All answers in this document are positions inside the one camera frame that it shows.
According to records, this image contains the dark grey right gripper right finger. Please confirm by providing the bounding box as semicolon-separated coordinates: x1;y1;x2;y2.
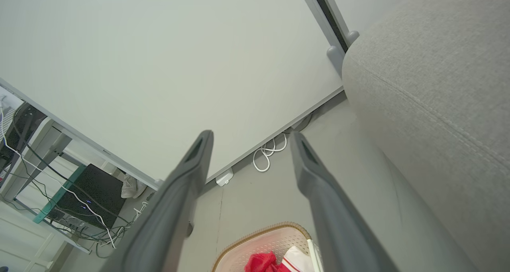
290;131;400;272

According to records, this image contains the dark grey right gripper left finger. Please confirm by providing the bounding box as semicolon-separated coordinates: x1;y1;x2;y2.
100;130;214;272

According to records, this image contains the red garment with white hem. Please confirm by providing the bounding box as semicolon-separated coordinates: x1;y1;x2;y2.
279;246;315;272

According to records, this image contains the red garment with white stripes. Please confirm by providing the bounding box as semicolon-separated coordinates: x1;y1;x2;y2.
244;251;289;272

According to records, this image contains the grey fabric sofa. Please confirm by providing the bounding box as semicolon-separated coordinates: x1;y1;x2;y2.
342;0;510;272

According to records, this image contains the white shoe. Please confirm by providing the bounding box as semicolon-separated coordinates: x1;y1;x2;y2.
121;173;147;199

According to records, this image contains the small white socket box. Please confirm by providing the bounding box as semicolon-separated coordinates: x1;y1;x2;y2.
215;168;234;187

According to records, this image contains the black computer case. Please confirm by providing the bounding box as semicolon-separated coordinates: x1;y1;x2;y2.
46;164;126;229

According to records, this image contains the beige perforated laundry basket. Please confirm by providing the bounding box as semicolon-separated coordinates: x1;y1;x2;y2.
211;222;323;272

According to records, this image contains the teal bar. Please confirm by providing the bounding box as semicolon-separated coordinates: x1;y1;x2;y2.
33;164;86;224

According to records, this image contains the wide white partition panel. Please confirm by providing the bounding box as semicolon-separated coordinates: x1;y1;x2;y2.
0;0;345;191

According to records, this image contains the black device under table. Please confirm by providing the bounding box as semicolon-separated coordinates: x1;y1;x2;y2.
0;102;47;163

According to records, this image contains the black cable bundle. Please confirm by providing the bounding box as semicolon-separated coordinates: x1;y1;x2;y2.
12;104;136;257

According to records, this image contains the coiled white cable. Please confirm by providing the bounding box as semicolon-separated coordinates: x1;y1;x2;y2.
252;132;288;173

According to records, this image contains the light grey table frame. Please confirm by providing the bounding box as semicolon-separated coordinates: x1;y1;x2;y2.
0;118;116;272

